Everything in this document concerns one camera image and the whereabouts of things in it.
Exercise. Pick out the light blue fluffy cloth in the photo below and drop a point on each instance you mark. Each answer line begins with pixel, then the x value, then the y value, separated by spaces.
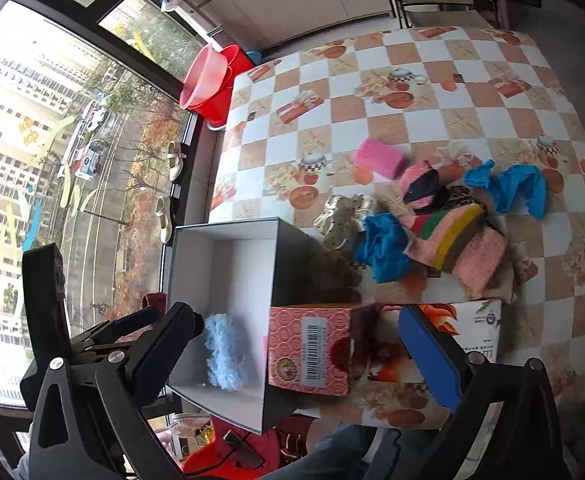
pixel 230 352

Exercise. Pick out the large window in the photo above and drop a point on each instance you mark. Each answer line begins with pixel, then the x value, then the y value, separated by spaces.
pixel 22 110

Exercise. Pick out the white shoe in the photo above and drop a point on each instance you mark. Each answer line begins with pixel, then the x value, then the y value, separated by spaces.
pixel 165 220
pixel 175 160

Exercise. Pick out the checkered printed tablecloth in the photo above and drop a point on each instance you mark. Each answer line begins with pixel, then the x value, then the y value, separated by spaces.
pixel 522 270

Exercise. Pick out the pink patterned carton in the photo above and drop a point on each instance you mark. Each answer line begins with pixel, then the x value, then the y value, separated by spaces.
pixel 292 355

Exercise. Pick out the person's jeans leg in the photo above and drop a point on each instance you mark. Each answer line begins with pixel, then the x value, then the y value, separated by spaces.
pixel 342 450

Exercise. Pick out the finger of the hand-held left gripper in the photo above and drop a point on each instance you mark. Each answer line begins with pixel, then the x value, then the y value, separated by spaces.
pixel 135 320

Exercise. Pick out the red and pink basins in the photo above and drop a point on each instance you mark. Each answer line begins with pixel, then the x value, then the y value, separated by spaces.
pixel 227 95

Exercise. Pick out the blue scrunchie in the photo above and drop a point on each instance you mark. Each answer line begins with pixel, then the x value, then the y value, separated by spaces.
pixel 385 247
pixel 514 180

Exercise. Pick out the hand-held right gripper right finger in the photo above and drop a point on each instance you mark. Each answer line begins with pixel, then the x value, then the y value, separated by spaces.
pixel 430 355

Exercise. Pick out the pink sponge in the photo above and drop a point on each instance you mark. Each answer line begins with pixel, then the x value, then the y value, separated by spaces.
pixel 380 157

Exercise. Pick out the white cabinet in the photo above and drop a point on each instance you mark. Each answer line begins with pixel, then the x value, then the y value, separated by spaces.
pixel 292 5

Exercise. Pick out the dark grey box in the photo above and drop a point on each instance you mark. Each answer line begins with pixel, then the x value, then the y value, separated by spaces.
pixel 232 280

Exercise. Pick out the black cloth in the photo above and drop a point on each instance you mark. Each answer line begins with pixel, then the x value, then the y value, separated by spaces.
pixel 422 187

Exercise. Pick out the black patterned sock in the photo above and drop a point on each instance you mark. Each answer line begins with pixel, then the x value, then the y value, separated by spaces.
pixel 465 196

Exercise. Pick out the white printed carton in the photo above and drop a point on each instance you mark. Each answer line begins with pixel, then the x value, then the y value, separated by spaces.
pixel 477 325

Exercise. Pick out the pink knitted sock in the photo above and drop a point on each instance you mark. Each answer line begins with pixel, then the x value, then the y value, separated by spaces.
pixel 415 175

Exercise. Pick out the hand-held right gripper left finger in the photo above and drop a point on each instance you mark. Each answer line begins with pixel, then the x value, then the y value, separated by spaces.
pixel 160 355

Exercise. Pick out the red plastic stool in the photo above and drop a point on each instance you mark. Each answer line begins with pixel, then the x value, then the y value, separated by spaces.
pixel 242 455

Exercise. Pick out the cream polka-dot bow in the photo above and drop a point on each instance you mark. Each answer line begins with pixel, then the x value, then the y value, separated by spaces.
pixel 340 220

